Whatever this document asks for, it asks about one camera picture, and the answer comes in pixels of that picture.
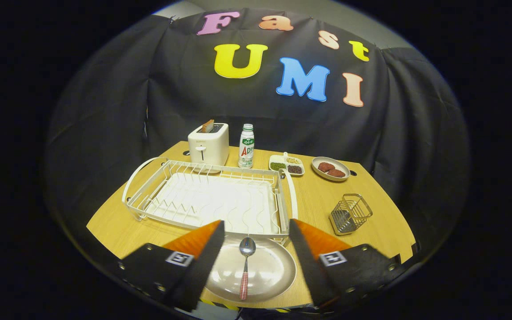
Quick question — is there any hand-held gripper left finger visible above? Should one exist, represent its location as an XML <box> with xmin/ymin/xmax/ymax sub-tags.
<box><xmin>116</xmin><ymin>220</ymin><xmax>225</xmax><ymax>312</ymax></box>

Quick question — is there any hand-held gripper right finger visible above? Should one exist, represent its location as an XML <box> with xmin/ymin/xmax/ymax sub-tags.
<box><xmin>289</xmin><ymin>219</ymin><xmax>410</xmax><ymax>308</ymax></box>

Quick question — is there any white plate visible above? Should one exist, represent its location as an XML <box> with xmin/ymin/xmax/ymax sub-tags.
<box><xmin>205</xmin><ymin>237</ymin><xmax>297</xmax><ymax>304</ymax></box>

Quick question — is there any spoon with red checked handle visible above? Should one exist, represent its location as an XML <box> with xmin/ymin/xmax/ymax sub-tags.
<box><xmin>239</xmin><ymin>237</ymin><xmax>256</xmax><ymax>301</ymax></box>

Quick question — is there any metal wire basket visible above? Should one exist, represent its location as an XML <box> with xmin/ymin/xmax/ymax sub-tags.
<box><xmin>329</xmin><ymin>193</ymin><xmax>373</xmax><ymax>236</ymax></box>

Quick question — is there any white wire dish rack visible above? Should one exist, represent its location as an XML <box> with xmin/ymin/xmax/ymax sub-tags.
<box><xmin>122</xmin><ymin>156</ymin><xmax>299</xmax><ymax>243</ymax></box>

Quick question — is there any small beige plate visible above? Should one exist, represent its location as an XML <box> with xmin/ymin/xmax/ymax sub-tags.
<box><xmin>311</xmin><ymin>156</ymin><xmax>351</xmax><ymax>182</ymax></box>

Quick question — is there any white divided dish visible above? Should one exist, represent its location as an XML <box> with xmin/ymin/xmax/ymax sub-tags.
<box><xmin>268</xmin><ymin>152</ymin><xmax>305</xmax><ymax>177</ymax></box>

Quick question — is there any yellow black striped tape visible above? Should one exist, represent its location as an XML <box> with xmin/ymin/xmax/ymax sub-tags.
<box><xmin>199</xmin><ymin>299</ymin><xmax>241</xmax><ymax>312</ymax></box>

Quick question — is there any white toaster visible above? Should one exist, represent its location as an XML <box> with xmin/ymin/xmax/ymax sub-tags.
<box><xmin>188</xmin><ymin>123</ymin><xmax>230</xmax><ymax>174</ymax></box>

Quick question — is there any white bottle with green label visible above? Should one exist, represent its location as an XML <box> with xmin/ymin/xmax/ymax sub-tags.
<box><xmin>238</xmin><ymin>124</ymin><xmax>255</xmax><ymax>168</ymax></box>

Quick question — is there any black backdrop cloth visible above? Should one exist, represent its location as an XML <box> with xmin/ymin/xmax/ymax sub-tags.
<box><xmin>45</xmin><ymin>7</ymin><xmax>470</xmax><ymax>267</ymax></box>

